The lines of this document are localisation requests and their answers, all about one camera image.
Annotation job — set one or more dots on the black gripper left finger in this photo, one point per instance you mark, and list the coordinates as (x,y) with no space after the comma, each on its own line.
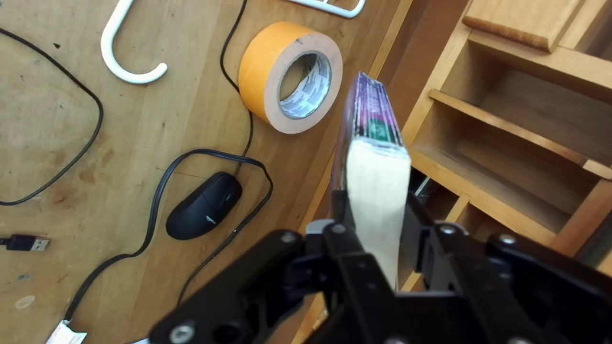
(345,268)

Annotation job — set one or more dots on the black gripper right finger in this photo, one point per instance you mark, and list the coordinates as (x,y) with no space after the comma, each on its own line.
(471,277)

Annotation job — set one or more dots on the purple paperback book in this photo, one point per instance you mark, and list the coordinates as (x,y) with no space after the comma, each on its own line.
(379,191)

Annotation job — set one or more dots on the black computer mouse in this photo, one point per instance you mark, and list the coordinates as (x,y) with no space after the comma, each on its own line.
(203,207)

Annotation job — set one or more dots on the orange tape roll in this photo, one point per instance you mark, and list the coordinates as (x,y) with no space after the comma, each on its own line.
(268,63)

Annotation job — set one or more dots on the wooden roll-top desk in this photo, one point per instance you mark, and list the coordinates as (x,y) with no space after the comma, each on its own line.
(159,115)

